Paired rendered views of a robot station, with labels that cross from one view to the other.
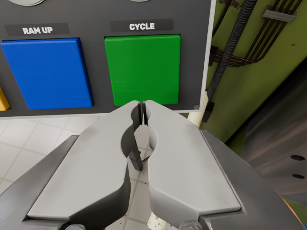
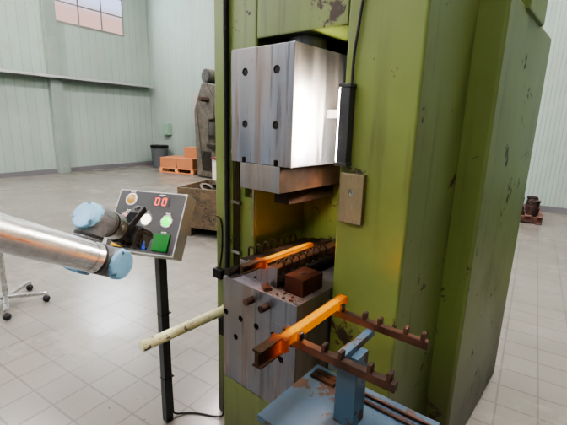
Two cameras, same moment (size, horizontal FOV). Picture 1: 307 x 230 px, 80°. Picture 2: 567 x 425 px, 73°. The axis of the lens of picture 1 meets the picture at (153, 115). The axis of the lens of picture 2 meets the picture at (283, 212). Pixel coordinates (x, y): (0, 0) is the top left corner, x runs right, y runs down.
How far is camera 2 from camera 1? 1.55 m
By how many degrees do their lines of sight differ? 49
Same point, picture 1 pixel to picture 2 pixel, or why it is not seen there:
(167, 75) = (164, 244)
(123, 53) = (157, 236)
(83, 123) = (141, 368)
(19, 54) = not seen: hidden behind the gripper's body
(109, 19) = (158, 230)
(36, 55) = not seen: hidden behind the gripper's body
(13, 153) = (59, 373)
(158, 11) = (167, 229)
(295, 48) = not seen: hidden behind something
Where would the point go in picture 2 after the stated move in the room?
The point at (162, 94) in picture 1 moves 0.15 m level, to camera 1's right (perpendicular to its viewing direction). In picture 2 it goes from (162, 248) to (195, 252)
